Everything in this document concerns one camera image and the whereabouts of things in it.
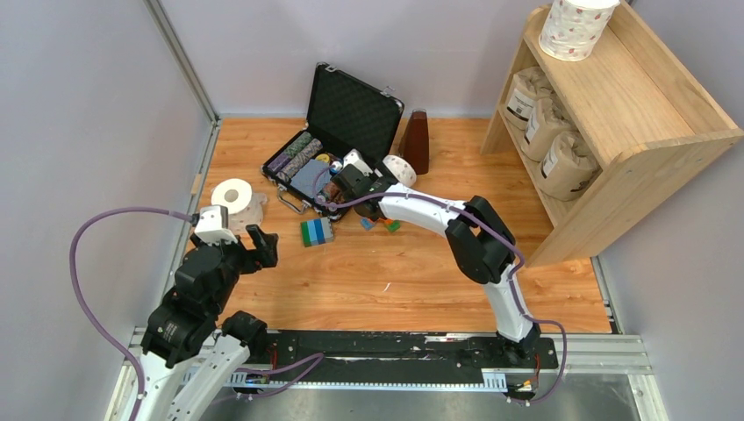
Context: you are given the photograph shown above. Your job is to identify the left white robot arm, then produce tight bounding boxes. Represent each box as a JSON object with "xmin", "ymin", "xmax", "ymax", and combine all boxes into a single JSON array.
[{"xmin": 132, "ymin": 225, "xmax": 279, "ymax": 420}]

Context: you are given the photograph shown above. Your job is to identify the green blue block toy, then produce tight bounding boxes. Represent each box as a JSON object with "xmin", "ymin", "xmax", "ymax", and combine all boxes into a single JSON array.
[{"xmin": 299, "ymin": 218, "xmax": 334, "ymax": 247}]

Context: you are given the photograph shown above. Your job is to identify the wooden shelf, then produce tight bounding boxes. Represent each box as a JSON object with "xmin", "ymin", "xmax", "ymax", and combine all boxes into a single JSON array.
[{"xmin": 510, "ymin": 2, "xmax": 743, "ymax": 267}]

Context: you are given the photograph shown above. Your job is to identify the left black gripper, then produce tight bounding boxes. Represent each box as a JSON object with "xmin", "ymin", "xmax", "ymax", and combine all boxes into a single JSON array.
[{"xmin": 192, "ymin": 222, "xmax": 279, "ymax": 313}]

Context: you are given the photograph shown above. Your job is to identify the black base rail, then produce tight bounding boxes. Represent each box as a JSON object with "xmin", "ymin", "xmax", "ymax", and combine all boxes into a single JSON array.
[{"xmin": 247, "ymin": 330, "xmax": 560, "ymax": 386}]

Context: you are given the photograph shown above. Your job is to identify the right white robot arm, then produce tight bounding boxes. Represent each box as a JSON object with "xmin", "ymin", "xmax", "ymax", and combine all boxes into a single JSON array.
[{"xmin": 330, "ymin": 165, "xmax": 541, "ymax": 367}]

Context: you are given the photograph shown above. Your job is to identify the brown metronome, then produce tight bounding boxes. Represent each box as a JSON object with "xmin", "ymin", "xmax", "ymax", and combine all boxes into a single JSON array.
[{"xmin": 398, "ymin": 109, "xmax": 430, "ymax": 175}]

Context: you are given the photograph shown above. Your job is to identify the aluminium frame post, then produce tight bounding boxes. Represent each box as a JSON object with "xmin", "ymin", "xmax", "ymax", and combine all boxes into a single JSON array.
[{"xmin": 144, "ymin": 0, "xmax": 219, "ymax": 125}]

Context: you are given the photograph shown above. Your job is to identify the black poker chip case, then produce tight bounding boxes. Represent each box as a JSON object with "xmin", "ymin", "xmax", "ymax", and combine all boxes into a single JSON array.
[{"xmin": 260, "ymin": 62, "xmax": 404, "ymax": 221}]

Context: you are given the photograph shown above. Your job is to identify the white toilet paper roll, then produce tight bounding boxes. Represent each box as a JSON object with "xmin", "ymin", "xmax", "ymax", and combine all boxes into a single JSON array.
[{"xmin": 211, "ymin": 178, "xmax": 268, "ymax": 234}]

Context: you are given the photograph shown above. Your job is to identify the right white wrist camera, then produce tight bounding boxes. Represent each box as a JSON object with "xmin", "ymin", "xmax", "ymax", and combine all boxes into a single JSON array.
[{"xmin": 342, "ymin": 149, "xmax": 373, "ymax": 176}]

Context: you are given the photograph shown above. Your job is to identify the brown roll front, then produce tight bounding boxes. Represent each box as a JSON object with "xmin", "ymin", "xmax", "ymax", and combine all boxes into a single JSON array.
[{"xmin": 519, "ymin": 95, "xmax": 575, "ymax": 161}]

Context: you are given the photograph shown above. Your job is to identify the patterned paper roll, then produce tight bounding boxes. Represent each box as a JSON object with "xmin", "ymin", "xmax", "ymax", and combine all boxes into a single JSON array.
[
  {"xmin": 539, "ymin": 0, "xmax": 620, "ymax": 61},
  {"xmin": 383, "ymin": 154, "xmax": 417, "ymax": 188}
]

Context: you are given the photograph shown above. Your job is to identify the brown roll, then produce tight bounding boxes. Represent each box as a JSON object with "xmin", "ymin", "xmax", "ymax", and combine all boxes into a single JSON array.
[
  {"xmin": 504, "ymin": 66, "xmax": 554, "ymax": 130},
  {"xmin": 519, "ymin": 95, "xmax": 575, "ymax": 161},
  {"xmin": 537, "ymin": 132, "xmax": 601, "ymax": 202}
]

